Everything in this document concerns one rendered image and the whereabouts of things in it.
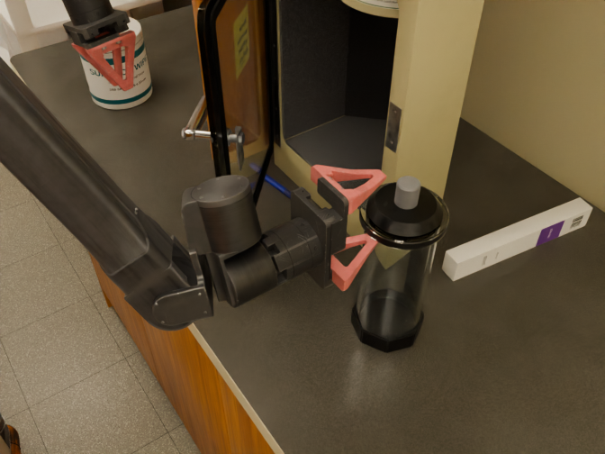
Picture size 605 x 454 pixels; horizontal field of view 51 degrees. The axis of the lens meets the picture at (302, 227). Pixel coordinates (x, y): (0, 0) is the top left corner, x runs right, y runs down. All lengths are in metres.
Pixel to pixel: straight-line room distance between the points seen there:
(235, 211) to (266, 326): 0.37
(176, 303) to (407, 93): 0.39
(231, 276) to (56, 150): 0.20
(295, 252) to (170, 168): 0.60
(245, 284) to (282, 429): 0.27
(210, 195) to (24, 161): 0.16
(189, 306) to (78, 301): 1.68
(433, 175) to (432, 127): 0.10
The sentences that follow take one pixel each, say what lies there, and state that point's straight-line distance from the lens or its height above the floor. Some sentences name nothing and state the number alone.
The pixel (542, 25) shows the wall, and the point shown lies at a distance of 1.21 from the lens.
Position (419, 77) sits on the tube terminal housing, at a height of 1.28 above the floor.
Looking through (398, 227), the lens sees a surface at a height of 1.17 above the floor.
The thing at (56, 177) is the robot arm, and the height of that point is 1.33.
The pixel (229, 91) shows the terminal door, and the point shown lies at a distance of 0.81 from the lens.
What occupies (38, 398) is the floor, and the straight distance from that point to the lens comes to 2.11.
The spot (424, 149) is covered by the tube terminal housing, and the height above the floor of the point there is 1.15.
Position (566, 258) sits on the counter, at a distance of 1.10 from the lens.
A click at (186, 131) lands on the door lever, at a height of 1.21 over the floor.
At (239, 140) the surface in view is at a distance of 0.81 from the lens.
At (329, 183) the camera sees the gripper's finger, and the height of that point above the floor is 1.27.
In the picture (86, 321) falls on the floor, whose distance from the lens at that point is 2.23.
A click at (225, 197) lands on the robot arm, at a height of 1.30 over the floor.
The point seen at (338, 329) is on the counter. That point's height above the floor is 0.94.
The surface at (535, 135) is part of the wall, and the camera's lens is 1.28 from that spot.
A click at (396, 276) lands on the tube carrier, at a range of 0.79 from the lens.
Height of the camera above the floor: 1.68
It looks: 44 degrees down
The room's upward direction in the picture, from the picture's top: straight up
